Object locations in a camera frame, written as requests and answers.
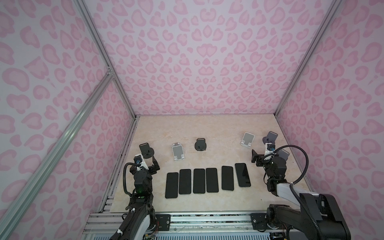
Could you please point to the grey phone stand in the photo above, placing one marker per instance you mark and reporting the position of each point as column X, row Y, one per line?
column 270, row 138

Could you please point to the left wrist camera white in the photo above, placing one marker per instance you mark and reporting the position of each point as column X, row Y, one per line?
column 140, row 162

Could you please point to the white triangular phone stand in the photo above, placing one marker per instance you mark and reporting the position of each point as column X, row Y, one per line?
column 247, row 140

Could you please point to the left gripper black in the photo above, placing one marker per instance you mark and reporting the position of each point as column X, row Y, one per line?
column 151, row 170

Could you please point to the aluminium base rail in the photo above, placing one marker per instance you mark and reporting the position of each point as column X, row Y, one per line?
column 230, row 225

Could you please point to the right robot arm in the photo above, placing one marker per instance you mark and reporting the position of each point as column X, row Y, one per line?
column 318, row 216

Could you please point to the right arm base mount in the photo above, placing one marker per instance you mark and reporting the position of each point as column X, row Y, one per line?
column 260, row 223

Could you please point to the black phone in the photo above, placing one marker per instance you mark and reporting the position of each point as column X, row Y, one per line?
column 185, row 182
column 212, row 180
column 227, row 178
column 172, row 186
column 199, row 181

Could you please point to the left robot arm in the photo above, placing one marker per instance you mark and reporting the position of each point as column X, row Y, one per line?
column 140, row 216

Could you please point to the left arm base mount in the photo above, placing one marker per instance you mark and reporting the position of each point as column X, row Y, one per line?
column 159, row 222

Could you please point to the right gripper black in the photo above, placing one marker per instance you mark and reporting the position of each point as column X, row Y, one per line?
column 260, row 159

